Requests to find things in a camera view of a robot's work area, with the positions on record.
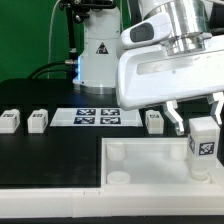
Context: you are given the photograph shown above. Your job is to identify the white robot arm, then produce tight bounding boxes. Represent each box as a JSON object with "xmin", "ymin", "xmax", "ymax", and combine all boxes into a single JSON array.
[{"xmin": 74, "ymin": 0, "xmax": 224, "ymax": 135}]

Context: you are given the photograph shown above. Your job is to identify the white front fence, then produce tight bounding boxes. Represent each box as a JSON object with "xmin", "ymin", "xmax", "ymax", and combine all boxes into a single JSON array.
[{"xmin": 0, "ymin": 185, "xmax": 224, "ymax": 218}]

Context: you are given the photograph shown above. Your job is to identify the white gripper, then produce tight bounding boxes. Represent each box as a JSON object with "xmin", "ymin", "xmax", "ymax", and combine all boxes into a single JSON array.
[{"xmin": 116, "ymin": 13, "xmax": 224, "ymax": 136}]

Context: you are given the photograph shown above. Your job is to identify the white cable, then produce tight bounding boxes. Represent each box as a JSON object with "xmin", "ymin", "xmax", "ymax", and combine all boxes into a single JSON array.
[{"xmin": 46, "ymin": 0, "xmax": 64, "ymax": 80}]

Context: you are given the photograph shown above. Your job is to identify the black cables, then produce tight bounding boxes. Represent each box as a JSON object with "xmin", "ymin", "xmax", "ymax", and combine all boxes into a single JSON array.
[{"xmin": 27, "ymin": 59, "xmax": 80, "ymax": 80}]

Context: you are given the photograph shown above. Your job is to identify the white tag sheet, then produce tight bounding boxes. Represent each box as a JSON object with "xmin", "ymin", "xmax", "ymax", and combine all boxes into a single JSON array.
[{"xmin": 50, "ymin": 108, "xmax": 142, "ymax": 127}]

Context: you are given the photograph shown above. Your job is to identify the white square tabletop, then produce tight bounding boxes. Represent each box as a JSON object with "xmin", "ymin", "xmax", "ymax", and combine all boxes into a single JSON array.
[{"xmin": 99, "ymin": 137, "xmax": 224, "ymax": 193}]

